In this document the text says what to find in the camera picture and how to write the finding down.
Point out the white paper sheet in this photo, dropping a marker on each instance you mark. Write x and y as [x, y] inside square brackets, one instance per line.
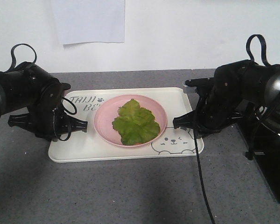
[79, 21]

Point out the cream bear serving tray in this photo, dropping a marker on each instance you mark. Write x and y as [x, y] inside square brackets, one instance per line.
[90, 146]

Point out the black induction cooktop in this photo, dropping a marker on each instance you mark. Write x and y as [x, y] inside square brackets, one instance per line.
[263, 143]

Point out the pink round plate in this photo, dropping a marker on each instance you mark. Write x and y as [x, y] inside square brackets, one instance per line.
[108, 111]

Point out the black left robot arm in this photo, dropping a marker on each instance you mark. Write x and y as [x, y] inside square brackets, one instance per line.
[29, 86]

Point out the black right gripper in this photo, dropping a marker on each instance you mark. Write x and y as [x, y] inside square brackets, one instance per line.
[215, 110]

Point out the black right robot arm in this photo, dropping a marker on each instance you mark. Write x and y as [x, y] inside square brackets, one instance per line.
[258, 84]

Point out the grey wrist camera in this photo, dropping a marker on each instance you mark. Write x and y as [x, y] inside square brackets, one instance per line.
[199, 86]

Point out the green lettuce leaf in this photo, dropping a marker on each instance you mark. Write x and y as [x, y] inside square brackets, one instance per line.
[135, 124]

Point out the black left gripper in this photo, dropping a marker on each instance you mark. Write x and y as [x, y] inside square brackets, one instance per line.
[46, 118]

